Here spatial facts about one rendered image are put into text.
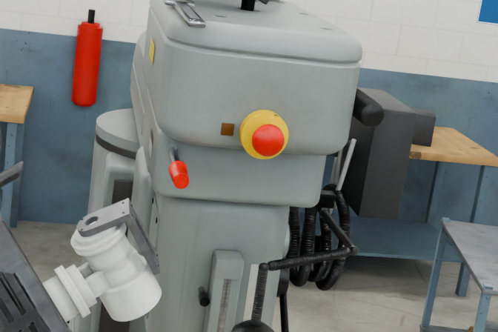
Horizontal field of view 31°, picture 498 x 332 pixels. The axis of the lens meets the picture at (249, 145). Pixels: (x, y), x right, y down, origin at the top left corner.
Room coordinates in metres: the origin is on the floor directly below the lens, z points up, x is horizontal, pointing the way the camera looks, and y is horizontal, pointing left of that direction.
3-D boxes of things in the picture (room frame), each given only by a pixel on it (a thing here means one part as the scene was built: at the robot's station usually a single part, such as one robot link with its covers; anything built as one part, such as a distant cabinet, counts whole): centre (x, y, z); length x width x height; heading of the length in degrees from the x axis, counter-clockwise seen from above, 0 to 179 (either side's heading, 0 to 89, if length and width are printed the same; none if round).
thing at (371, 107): (1.38, -0.11, 1.79); 0.45 x 0.04 x 0.04; 11
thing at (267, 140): (1.07, -0.02, 1.76); 0.04 x 0.03 x 0.04; 101
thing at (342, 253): (1.16, -0.11, 1.58); 0.17 x 0.01 x 0.01; 131
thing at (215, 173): (1.36, 0.04, 1.68); 0.34 x 0.24 x 0.10; 11
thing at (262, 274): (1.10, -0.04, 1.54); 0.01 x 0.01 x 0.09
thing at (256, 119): (1.09, -0.02, 1.76); 0.06 x 0.02 x 0.06; 101
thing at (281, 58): (1.33, 0.03, 1.81); 0.47 x 0.26 x 0.16; 11
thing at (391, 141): (1.68, -0.24, 1.62); 0.20 x 0.09 x 0.21; 11
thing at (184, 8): (1.14, 0.10, 1.89); 0.24 x 0.04 x 0.01; 12
